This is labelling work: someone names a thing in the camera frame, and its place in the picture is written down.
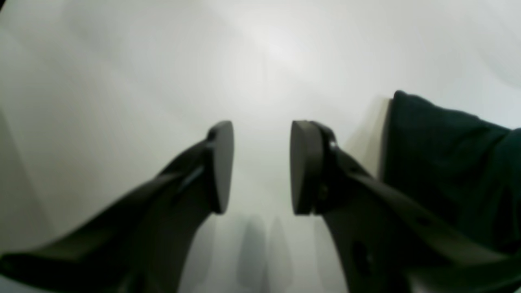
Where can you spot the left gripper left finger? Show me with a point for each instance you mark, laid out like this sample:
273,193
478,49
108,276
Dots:
140,243

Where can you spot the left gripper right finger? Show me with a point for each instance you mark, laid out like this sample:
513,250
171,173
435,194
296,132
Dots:
386,242

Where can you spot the dark navy t-shirt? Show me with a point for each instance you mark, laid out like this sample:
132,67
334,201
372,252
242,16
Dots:
462,168

